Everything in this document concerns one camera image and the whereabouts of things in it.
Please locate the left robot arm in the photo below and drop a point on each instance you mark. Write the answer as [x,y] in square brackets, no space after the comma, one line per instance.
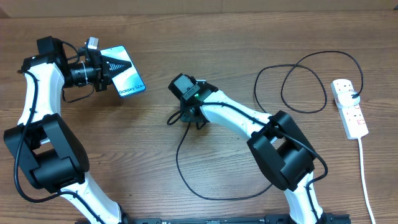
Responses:
[44,148]

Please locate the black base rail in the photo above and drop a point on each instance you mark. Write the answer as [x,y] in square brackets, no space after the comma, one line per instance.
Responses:
[327,218]

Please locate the Samsung Galaxy smartphone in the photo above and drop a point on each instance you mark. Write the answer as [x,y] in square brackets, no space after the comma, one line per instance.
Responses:
[128,82]

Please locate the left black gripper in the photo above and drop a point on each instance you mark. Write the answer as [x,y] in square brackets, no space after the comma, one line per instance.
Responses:
[102,65]

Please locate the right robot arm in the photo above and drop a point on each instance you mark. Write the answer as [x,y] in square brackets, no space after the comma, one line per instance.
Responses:
[282,152]

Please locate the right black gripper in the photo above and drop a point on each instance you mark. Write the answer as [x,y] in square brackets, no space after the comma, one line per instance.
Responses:
[186,117]

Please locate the white power strip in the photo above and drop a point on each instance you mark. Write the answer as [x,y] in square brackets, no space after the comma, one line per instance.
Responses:
[352,117]

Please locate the white USB charger plug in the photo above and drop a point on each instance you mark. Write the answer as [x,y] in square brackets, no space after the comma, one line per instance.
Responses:
[347,99]

